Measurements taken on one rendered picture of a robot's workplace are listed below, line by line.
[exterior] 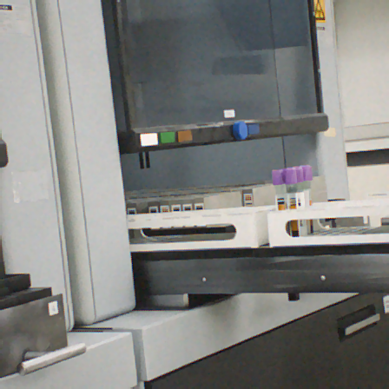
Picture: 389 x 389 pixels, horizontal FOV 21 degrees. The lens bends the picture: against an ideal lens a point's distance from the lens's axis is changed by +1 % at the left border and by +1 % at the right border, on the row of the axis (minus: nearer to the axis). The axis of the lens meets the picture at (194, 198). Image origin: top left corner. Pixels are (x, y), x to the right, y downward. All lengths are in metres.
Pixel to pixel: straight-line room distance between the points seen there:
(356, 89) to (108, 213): 3.22
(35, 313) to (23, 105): 0.29
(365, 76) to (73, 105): 3.25
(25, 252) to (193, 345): 0.28
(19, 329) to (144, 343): 0.23
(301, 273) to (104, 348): 0.27
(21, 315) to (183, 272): 0.34
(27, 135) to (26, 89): 0.06
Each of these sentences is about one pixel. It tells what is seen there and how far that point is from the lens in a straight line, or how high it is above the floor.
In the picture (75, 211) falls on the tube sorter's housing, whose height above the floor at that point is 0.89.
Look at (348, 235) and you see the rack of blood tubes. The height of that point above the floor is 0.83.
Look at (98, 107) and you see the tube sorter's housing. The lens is 1.47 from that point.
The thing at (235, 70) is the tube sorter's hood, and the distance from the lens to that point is 1.76.
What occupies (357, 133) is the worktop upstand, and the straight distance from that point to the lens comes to 4.61.
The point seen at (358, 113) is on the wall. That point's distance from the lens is 4.62.
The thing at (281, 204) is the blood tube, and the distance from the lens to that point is 1.41.
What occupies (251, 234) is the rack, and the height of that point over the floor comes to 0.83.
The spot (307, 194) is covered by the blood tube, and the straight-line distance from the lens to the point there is 1.43.
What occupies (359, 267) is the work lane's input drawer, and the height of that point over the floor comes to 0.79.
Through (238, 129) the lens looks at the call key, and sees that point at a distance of 1.70.
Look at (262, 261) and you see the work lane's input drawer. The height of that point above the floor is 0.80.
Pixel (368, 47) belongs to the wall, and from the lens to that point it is 4.60.
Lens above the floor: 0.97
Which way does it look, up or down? 3 degrees down
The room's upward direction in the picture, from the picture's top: 6 degrees counter-clockwise
